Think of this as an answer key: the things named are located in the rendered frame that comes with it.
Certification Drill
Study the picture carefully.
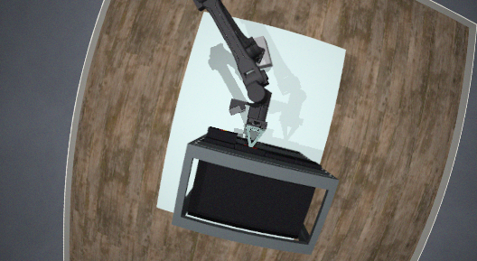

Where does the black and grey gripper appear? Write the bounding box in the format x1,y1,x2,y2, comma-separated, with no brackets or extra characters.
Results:
246,105,268,147

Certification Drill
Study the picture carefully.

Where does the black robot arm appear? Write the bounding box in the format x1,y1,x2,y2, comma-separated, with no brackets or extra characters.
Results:
193,0,272,120

